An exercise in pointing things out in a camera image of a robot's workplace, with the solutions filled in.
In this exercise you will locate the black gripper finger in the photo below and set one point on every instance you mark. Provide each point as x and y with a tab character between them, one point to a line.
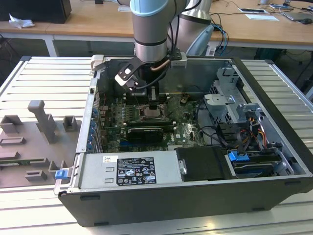
154	107

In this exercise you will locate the CPU with silver top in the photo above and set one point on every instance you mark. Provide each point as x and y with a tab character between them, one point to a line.
146	113

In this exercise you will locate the thin metal locking lever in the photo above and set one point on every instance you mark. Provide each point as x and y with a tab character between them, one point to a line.
157	118
138	102

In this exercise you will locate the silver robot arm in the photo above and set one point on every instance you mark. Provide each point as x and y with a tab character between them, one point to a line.
149	29

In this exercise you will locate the black RAM slot white clips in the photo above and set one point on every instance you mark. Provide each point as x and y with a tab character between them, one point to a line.
164	99
168	122
169	127
164	95

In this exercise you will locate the CPU socket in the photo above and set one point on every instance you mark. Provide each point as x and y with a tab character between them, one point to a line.
140	120

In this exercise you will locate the black graphics card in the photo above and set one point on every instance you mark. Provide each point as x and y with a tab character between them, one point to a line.
146	135

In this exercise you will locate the green motherboard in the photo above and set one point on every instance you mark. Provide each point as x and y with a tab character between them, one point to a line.
185	132

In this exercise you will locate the pale blue teach pendant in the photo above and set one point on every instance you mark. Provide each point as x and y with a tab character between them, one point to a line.
203	39

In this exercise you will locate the silver perforated drive cage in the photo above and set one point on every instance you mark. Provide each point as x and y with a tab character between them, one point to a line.
220	107

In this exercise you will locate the wooden desk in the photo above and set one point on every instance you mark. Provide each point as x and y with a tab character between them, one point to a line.
97	22

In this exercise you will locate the black plastic shroud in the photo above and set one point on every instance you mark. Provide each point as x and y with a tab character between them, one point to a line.
203	164

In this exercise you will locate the silver power supply box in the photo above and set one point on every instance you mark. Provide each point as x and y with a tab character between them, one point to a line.
97	171

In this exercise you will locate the hard disk in blue carrier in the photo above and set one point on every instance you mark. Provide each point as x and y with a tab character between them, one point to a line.
237	156

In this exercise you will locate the black and silver PC case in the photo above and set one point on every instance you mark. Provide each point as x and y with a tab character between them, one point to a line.
171	208

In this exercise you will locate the blue plastic latch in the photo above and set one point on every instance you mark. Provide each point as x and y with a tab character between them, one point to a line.
61	175

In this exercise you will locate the white framed tablet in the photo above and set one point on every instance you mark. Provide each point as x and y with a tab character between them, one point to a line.
252	10

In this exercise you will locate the grey parts rack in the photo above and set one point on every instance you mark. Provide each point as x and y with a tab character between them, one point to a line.
36	147

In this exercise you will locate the white paper sheet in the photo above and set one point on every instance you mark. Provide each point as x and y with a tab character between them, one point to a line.
261	17

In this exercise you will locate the black box on desk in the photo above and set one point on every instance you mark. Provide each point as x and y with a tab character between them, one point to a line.
36	9

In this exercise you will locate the crumpled white paper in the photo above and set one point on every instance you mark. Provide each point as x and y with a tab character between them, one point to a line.
22	23

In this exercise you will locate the green RAM stick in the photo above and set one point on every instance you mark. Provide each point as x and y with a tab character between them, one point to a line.
14	161

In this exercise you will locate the grey laptop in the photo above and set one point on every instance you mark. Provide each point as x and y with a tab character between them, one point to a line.
297	16

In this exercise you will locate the black computer mouse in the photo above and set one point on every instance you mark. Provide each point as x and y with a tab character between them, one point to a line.
305	21

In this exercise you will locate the black and white wrist camera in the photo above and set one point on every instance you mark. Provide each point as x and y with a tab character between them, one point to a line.
126	73

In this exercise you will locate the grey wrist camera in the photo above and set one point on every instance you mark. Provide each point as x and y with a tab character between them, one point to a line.
179	63

